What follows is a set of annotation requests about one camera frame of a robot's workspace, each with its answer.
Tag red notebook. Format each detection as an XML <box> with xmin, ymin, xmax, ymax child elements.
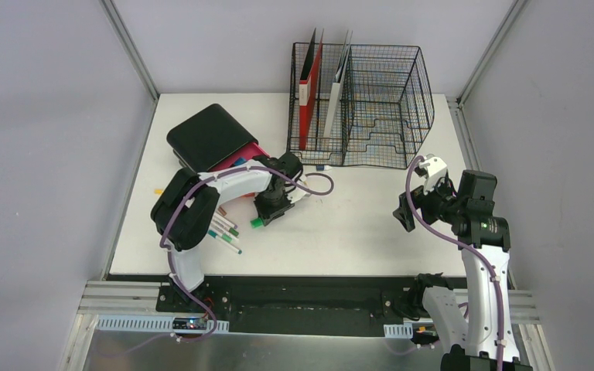
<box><xmin>299</xmin><ymin>29</ymin><xmax>322</xmax><ymax>150</ymax></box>

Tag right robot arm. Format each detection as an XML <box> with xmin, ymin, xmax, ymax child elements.
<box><xmin>392</xmin><ymin>169</ymin><xmax>530</xmax><ymax>370</ymax></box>

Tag small blue white cap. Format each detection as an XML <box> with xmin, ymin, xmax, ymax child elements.
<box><xmin>316</xmin><ymin>165</ymin><xmax>333</xmax><ymax>172</ymax></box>

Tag white cable duct left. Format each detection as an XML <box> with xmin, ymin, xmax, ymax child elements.
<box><xmin>96</xmin><ymin>315</ymin><xmax>230</xmax><ymax>335</ymax></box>

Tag black wire mesh organizer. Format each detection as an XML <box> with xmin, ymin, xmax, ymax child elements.
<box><xmin>286</xmin><ymin>42</ymin><xmax>435</xmax><ymax>169</ymax></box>

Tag aluminium frame rail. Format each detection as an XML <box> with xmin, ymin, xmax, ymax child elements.
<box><xmin>78</xmin><ymin>281</ymin><xmax>161</xmax><ymax>315</ymax></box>

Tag white cable duct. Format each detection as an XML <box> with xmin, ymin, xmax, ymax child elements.
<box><xmin>96</xmin><ymin>315</ymin><xmax>230</xmax><ymax>335</ymax></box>
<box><xmin>383</xmin><ymin>323</ymin><xmax>413</xmax><ymax>339</ymax></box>

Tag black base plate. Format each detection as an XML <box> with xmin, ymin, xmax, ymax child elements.
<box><xmin>155</xmin><ymin>276</ymin><xmax>459</xmax><ymax>338</ymax></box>

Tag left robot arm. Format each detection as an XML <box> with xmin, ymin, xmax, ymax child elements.
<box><xmin>150</xmin><ymin>152</ymin><xmax>303</xmax><ymax>313</ymax></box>

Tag black pink drawer unit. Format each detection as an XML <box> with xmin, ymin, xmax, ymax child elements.
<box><xmin>163</xmin><ymin>104</ymin><xmax>272</xmax><ymax>203</ymax></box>

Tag teal tipped white pen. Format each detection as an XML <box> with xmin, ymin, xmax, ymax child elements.
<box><xmin>207</xmin><ymin>230</ymin><xmax>243</xmax><ymax>255</ymax></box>

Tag grey notebook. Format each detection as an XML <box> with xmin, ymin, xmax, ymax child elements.
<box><xmin>323</xmin><ymin>30</ymin><xmax>353</xmax><ymax>138</ymax></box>

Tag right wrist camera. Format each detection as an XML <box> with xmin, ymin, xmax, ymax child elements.
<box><xmin>415</xmin><ymin>154</ymin><xmax>448</xmax><ymax>194</ymax></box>

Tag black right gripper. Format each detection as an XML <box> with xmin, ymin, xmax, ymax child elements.
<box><xmin>393</xmin><ymin>174</ymin><xmax>465</xmax><ymax>232</ymax></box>

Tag green highlighter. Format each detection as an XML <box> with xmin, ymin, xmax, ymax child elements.
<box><xmin>250</xmin><ymin>217</ymin><xmax>265</xmax><ymax>229</ymax></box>

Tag white cable duct right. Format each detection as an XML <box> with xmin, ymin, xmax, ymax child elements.
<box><xmin>383</xmin><ymin>323</ymin><xmax>413</xmax><ymax>339</ymax></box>

